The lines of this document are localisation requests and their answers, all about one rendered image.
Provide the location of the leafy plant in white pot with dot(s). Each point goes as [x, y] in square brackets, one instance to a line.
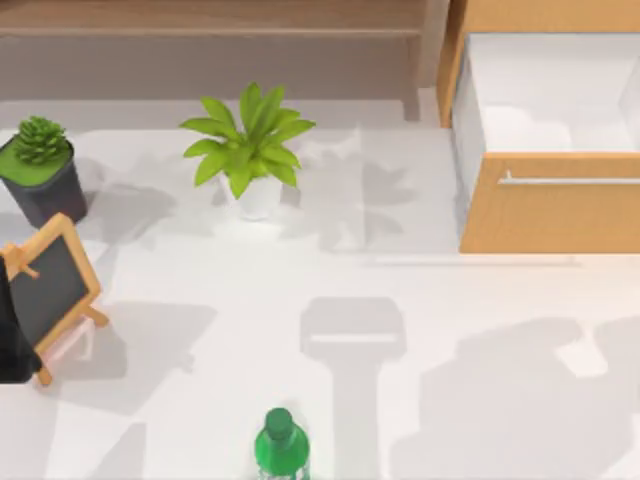
[247, 145]

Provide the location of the green bottle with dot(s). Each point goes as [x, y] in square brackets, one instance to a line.
[282, 447]

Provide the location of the wooden cupboard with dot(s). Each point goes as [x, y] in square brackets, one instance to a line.
[455, 60]

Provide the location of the pale wooden drawer front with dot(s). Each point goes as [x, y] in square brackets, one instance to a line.
[550, 215]

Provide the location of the wooden open shelf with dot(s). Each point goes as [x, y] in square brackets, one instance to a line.
[210, 30]

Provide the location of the pulled-out drawer grey inside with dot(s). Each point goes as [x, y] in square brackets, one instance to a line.
[550, 95]

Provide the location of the framed blackboard on wooden easel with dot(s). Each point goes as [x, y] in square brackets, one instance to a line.
[50, 285]

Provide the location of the succulent in dark grey pot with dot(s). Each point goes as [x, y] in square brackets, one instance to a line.
[42, 172]

